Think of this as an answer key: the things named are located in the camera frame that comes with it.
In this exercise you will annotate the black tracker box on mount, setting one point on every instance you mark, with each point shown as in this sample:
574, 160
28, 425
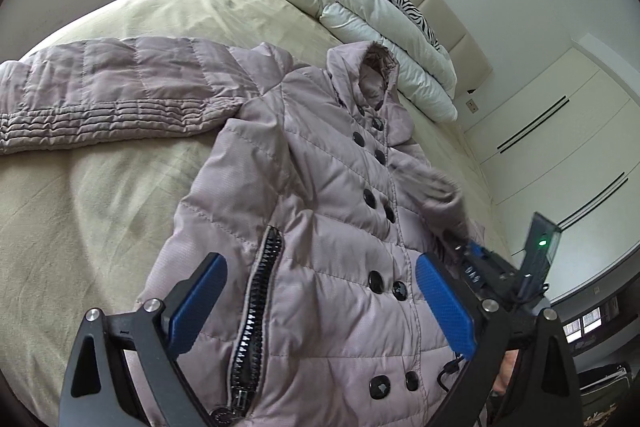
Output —
490, 276

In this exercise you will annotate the white wardrobe with dark handles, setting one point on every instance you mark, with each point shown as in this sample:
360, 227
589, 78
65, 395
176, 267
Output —
566, 146

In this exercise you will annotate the operator's hand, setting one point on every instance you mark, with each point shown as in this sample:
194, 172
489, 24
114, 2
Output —
505, 373

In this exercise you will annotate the white folded duvet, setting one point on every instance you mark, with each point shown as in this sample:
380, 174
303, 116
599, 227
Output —
426, 77

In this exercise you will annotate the wall socket by wardrobe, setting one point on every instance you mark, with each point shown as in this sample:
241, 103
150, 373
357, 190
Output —
470, 104

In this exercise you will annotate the mauve quilted puffer coat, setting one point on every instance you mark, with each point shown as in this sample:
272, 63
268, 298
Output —
315, 193

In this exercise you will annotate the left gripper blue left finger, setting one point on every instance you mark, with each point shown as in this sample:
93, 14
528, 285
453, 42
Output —
98, 389

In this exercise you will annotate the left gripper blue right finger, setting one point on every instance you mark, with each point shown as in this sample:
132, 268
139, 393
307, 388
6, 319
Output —
543, 389

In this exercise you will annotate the dark desk with items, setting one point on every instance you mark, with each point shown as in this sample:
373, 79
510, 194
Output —
601, 325

